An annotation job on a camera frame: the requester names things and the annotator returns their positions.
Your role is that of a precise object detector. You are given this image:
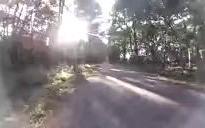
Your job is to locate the grey asphalt road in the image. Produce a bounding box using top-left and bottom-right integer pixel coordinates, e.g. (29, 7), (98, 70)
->
(49, 63), (205, 128)

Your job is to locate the leaf-strewn grass verge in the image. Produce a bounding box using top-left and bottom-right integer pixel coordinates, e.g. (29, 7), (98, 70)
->
(3, 63), (103, 128)

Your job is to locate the wood of tall trees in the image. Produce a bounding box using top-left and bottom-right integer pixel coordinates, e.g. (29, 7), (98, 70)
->
(107, 0), (205, 84)

